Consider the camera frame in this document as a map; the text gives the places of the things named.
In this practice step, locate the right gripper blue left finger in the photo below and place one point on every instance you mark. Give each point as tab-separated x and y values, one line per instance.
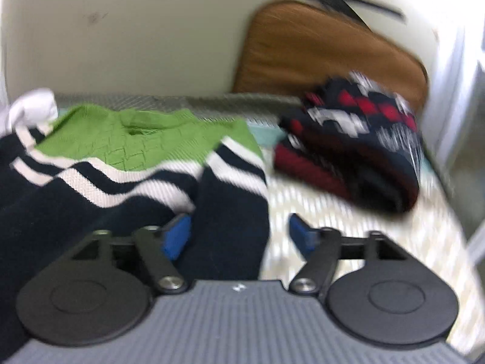
158	247

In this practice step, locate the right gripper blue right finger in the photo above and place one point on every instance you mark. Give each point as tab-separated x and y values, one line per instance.
320	248

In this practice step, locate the green navy white striped sweater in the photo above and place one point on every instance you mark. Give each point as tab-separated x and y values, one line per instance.
95	168

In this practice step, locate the navy red patterned folded sweater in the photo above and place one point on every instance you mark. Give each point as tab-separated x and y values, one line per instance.
356	140

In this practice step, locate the patterned bed sheet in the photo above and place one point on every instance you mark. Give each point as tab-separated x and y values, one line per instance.
431	232

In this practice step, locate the white garment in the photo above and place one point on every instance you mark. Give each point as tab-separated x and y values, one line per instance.
34	107

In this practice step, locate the brown seat cushion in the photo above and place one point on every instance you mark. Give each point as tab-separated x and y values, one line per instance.
292	46

